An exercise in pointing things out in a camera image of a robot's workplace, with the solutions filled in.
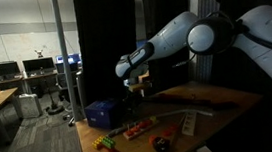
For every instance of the grey metal pole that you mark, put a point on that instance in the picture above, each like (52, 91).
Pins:
(63, 50)

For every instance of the black office chair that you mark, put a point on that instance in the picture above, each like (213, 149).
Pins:
(63, 93)

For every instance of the dark wooden plank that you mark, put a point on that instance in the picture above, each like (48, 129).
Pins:
(192, 100)

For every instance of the blue cardboard box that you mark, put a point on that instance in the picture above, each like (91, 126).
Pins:
(103, 114)

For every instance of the yellow green lego blocks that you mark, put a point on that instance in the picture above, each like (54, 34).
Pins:
(103, 141)

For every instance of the black round tape measure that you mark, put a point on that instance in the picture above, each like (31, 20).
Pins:
(160, 144)

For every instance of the white computer case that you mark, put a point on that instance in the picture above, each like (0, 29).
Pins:
(30, 105)

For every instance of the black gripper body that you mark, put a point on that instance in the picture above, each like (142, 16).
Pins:
(135, 73)

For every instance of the black curtain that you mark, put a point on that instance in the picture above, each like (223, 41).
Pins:
(106, 32)

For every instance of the wooden stick with red discs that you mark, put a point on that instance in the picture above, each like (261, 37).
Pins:
(166, 133)

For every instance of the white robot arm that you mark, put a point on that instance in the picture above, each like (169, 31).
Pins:
(251, 33)

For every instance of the wooden side desk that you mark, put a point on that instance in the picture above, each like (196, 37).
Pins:
(9, 95)

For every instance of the right black monitor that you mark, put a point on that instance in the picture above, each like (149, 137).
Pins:
(39, 64)

